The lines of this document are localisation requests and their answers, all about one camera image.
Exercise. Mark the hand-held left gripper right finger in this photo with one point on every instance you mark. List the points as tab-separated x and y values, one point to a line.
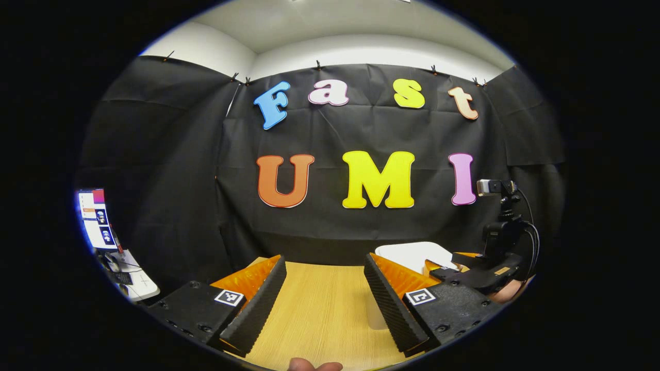
389	309

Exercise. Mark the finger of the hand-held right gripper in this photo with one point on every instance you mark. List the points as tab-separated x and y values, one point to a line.
479	278

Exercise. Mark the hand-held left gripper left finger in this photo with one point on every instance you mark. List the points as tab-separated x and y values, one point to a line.
258	313

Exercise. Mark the white desktop garbage bin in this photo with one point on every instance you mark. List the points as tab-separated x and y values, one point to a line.
412	253

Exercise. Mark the wooden desktop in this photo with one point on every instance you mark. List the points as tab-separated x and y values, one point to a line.
319	319

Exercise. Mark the white side table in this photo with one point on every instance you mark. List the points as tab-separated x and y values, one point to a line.
142	283

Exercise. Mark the black keyboard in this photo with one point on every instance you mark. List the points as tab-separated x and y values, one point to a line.
119	278

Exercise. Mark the computer monitor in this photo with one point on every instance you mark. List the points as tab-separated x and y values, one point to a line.
98	221

